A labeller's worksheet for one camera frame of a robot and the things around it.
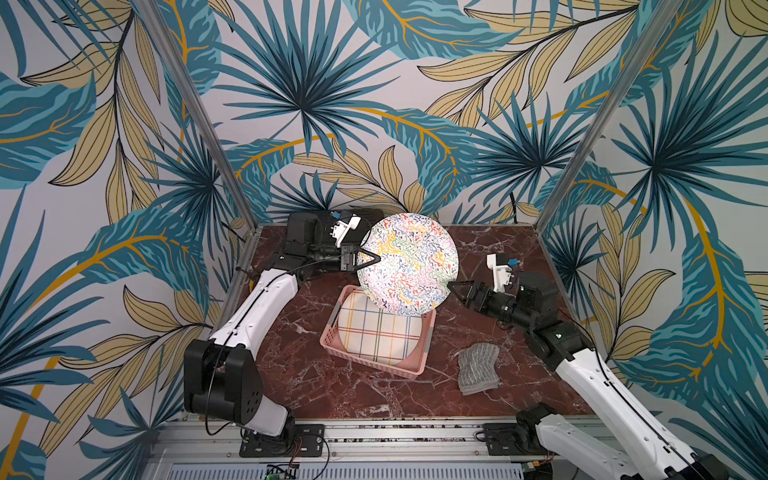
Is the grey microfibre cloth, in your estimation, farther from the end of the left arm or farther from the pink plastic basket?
the end of the left arm

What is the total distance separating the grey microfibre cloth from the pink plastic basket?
0.42 ft

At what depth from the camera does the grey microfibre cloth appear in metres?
0.81

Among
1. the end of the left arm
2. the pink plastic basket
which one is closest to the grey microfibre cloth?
the pink plastic basket

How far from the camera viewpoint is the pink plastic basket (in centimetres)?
87
